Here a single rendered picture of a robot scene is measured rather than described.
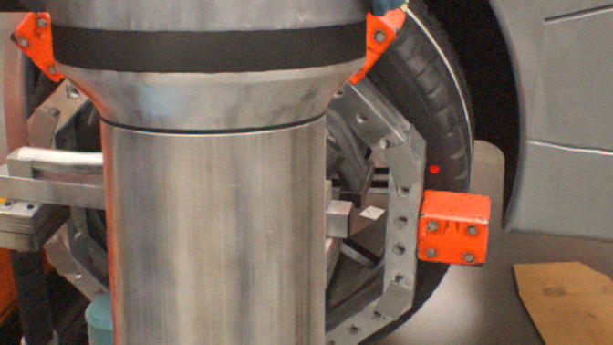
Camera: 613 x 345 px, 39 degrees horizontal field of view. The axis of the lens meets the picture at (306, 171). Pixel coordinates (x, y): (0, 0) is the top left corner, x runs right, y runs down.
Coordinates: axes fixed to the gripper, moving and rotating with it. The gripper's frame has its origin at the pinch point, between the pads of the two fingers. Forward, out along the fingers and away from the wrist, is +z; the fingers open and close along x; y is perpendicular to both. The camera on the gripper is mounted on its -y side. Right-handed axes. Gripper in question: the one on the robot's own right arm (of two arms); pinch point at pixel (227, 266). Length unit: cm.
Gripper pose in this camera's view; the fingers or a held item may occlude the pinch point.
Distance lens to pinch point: 86.3
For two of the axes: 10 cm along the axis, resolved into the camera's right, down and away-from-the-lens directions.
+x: 0.5, 2.0, -9.8
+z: -1.4, 9.7, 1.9
